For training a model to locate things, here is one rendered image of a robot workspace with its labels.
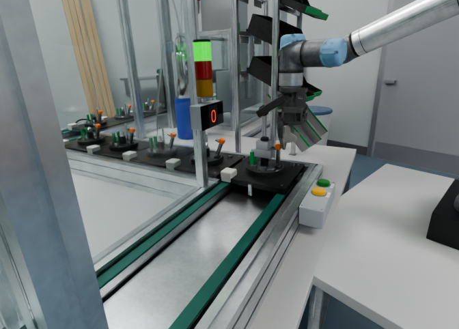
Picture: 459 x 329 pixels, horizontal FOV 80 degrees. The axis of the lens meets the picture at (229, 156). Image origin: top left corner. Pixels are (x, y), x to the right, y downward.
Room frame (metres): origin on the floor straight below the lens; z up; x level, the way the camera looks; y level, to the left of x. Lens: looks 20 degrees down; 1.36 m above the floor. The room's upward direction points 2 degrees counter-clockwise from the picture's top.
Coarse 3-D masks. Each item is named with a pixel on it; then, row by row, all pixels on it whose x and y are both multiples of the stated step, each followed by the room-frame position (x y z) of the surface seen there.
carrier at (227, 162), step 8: (208, 152) 1.06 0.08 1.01; (224, 152) 1.16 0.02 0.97; (208, 160) 1.01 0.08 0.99; (216, 160) 1.01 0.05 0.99; (224, 160) 1.06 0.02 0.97; (232, 160) 1.06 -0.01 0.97; (240, 160) 1.08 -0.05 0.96; (208, 168) 0.98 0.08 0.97; (216, 168) 0.98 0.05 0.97; (224, 168) 0.98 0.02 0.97; (208, 176) 0.92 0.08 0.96; (216, 176) 0.91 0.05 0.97
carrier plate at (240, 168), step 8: (248, 160) 1.05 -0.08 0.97; (280, 160) 1.04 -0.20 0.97; (232, 168) 0.97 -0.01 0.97; (240, 168) 0.97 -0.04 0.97; (288, 168) 0.96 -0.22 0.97; (296, 168) 0.95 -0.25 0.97; (304, 168) 0.99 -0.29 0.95; (240, 176) 0.89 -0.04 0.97; (248, 176) 0.89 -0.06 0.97; (280, 176) 0.88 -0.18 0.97; (288, 176) 0.88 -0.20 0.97; (296, 176) 0.89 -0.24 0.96; (240, 184) 0.86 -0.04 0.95; (256, 184) 0.83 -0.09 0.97; (264, 184) 0.82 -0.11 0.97; (272, 184) 0.82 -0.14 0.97; (280, 184) 0.82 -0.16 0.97; (288, 184) 0.81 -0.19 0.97; (280, 192) 0.79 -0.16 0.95
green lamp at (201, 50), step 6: (198, 42) 0.81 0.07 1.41; (204, 42) 0.82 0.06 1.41; (198, 48) 0.81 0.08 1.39; (204, 48) 0.81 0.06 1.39; (210, 48) 0.83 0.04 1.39; (198, 54) 0.82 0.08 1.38; (204, 54) 0.81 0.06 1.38; (210, 54) 0.83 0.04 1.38; (198, 60) 0.82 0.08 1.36; (204, 60) 0.82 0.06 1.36; (210, 60) 0.83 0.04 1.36
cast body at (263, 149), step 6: (264, 138) 0.94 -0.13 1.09; (258, 144) 0.93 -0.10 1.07; (264, 144) 0.92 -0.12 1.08; (270, 144) 0.95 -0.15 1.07; (252, 150) 0.96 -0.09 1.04; (258, 150) 0.93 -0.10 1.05; (264, 150) 0.92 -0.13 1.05; (270, 150) 0.92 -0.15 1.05; (258, 156) 0.93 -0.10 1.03; (264, 156) 0.92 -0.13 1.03; (270, 156) 0.91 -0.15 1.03
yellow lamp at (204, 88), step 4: (196, 80) 0.82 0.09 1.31; (200, 80) 0.82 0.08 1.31; (204, 80) 0.81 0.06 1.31; (208, 80) 0.82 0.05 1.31; (196, 84) 0.83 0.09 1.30; (200, 84) 0.81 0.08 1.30; (204, 84) 0.81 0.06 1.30; (208, 84) 0.82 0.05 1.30; (196, 88) 0.83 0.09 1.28; (200, 88) 0.82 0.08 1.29; (204, 88) 0.81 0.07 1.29; (208, 88) 0.82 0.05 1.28; (212, 88) 0.83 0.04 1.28; (196, 92) 0.83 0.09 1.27; (200, 92) 0.82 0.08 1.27; (204, 92) 0.81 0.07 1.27; (208, 92) 0.82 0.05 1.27; (212, 92) 0.83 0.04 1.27; (200, 96) 0.82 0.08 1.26; (204, 96) 0.81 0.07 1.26; (208, 96) 0.82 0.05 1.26
